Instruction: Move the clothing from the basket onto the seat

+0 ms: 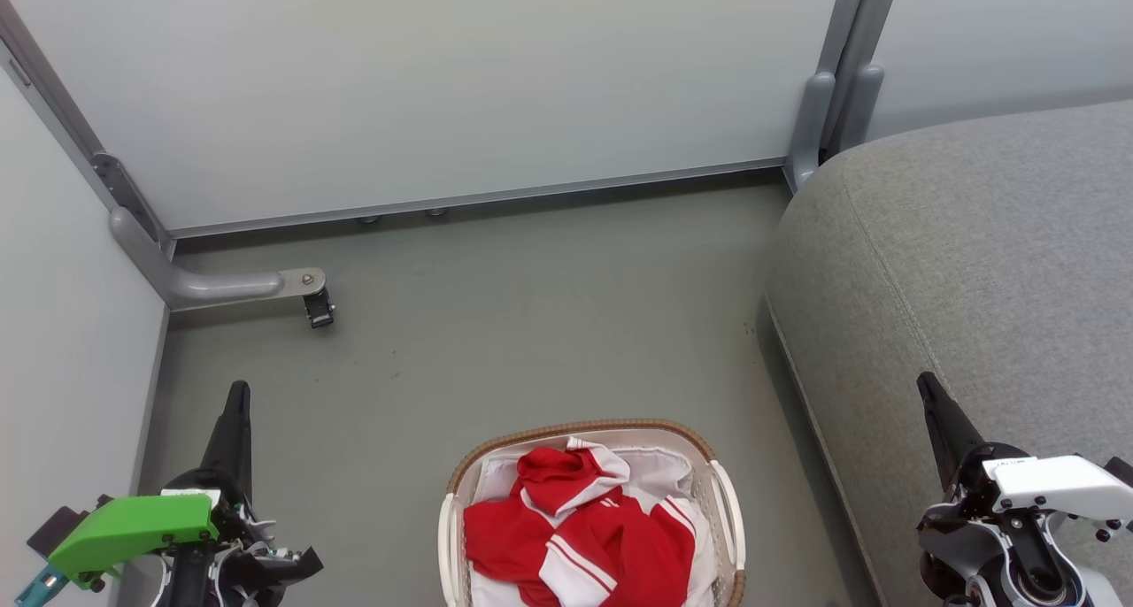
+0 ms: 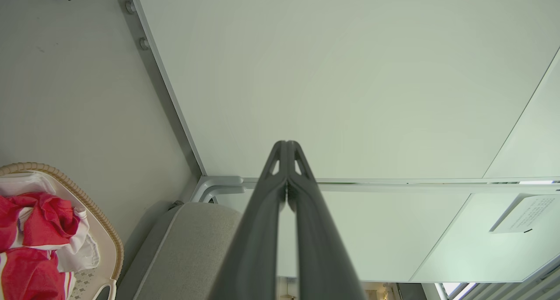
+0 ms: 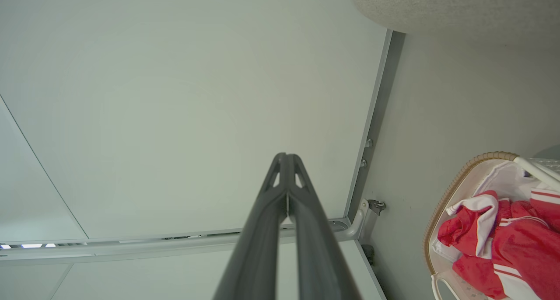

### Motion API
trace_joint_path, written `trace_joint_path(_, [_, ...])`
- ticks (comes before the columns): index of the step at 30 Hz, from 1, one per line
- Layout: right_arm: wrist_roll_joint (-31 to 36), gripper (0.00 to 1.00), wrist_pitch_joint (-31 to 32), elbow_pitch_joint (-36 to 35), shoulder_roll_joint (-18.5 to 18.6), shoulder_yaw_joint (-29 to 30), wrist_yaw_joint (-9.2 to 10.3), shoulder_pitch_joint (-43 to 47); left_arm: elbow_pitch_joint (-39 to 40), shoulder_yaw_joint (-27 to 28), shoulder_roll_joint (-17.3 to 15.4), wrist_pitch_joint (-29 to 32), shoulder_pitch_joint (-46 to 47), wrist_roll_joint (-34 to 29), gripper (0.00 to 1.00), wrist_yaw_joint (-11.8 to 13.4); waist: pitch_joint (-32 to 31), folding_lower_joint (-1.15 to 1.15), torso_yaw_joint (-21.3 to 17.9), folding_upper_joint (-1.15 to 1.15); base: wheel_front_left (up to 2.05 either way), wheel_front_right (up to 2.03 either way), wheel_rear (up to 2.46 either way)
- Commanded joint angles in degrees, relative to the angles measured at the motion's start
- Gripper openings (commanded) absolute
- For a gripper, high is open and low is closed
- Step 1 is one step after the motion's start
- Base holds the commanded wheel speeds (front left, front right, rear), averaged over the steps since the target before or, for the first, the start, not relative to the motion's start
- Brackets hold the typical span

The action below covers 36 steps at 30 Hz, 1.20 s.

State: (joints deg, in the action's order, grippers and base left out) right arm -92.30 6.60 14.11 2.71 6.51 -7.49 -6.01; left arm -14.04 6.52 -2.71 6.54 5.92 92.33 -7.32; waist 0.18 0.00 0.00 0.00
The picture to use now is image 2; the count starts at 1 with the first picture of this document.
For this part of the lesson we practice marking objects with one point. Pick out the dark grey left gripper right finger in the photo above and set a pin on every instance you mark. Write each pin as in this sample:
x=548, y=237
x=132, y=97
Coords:
x=317, y=247

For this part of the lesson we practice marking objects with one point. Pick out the white laundry basket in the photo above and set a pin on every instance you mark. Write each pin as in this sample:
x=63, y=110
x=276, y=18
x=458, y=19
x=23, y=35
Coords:
x=114, y=247

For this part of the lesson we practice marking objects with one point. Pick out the white paper notice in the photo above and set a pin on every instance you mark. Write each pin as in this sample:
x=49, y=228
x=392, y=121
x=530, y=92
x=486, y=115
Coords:
x=523, y=212

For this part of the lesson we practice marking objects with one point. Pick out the red garment with white trim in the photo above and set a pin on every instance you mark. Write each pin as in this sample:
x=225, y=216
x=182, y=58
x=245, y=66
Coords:
x=39, y=217

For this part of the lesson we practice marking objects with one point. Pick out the grey couch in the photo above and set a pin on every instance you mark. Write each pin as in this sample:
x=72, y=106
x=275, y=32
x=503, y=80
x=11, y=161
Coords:
x=188, y=247

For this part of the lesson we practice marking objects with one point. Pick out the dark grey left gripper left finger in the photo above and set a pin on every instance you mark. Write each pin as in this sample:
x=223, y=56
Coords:
x=258, y=230

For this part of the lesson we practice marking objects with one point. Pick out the red garment with white stripes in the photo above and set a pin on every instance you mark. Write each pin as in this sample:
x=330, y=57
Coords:
x=30, y=273

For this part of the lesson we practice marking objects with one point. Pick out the white cloth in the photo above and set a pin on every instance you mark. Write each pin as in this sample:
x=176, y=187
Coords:
x=22, y=184

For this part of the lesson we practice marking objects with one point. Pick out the round grey wall stud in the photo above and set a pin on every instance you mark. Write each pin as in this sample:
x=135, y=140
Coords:
x=130, y=7
x=144, y=43

